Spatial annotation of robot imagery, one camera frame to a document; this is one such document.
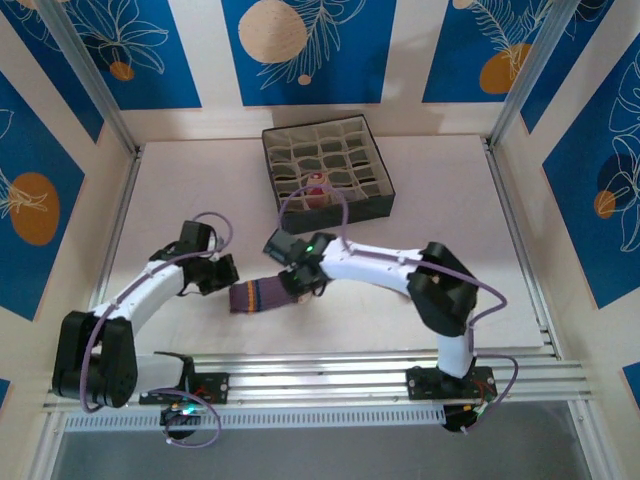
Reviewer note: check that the purple sock beige toe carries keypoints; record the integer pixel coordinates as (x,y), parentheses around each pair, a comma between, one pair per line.
(255,297)

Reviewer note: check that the beige sock red toe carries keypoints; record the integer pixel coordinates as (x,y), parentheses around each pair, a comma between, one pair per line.
(317,197)

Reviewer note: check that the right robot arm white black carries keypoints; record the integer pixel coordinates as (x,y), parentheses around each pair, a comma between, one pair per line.
(370,270)

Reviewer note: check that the dark fabric sock organizer box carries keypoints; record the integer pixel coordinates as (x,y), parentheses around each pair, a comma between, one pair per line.
(340,217)

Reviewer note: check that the black controller module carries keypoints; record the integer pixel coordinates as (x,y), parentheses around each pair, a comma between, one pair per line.
(175,417)
(455,417)

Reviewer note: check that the aluminium table side rail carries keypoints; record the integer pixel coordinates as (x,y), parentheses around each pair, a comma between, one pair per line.
(122,210)
(505,200)

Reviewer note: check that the aluminium mounting rail beam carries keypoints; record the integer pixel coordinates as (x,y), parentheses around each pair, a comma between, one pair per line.
(320,380)

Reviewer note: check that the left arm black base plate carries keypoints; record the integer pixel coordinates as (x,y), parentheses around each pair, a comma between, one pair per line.
(215,387)

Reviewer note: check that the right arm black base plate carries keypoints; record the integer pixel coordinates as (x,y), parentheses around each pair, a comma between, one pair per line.
(425,385)

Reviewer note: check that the aluminium frame post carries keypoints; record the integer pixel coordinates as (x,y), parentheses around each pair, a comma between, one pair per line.
(95,80)
(530,65)

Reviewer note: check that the aluminium frame leg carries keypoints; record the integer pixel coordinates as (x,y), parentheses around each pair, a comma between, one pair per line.
(47,445)
(590,440)

